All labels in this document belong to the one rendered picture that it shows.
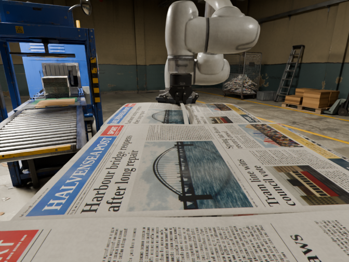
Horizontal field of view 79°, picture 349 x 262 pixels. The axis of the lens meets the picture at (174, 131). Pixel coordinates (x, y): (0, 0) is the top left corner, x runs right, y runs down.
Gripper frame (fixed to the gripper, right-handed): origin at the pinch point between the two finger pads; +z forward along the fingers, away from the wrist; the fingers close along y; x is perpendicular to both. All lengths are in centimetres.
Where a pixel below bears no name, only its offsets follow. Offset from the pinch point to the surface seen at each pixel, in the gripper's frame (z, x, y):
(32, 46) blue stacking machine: -38, 345, -240
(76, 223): -15, -61, -12
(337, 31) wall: -86, 544, 476
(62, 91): 21, 210, -139
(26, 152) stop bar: 15, 15, -68
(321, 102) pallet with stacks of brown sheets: 92, 454, 410
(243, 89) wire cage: 100, 713, 295
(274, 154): -14, -48, 9
